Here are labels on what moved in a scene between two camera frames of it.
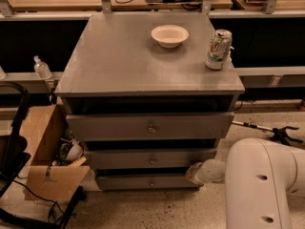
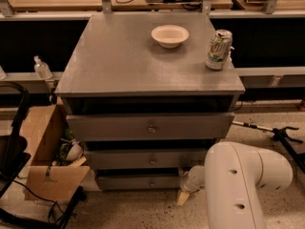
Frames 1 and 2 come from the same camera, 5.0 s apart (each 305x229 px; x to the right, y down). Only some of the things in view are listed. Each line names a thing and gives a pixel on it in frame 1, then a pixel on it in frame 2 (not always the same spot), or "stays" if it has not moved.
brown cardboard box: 42,132 stays
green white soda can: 219,49 stays
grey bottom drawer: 146,182 stays
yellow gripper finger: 191,173 → 182,197
